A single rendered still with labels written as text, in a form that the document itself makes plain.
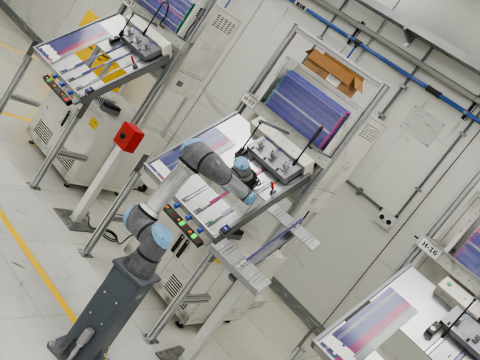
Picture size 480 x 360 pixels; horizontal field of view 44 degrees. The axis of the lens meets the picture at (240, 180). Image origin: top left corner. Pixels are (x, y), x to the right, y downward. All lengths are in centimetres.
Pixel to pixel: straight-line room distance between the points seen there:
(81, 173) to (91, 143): 25
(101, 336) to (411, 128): 303
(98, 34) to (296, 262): 245
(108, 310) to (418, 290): 154
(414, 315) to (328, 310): 199
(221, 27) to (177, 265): 183
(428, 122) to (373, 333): 231
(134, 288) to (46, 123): 234
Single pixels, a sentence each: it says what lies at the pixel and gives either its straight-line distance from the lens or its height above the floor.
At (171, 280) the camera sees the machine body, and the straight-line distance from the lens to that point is 374.
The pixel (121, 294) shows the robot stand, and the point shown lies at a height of 44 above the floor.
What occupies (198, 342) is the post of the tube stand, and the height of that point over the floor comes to 19.
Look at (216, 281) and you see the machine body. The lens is 354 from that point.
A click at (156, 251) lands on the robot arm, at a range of 267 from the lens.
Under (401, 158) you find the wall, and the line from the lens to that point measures 485.
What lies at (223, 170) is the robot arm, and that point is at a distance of 265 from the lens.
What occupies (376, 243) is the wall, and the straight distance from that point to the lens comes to 484.
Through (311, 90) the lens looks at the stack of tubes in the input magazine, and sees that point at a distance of 355.
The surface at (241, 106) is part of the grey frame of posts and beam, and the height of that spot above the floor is 128.
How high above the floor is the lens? 175
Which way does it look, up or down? 13 degrees down
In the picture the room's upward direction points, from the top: 35 degrees clockwise
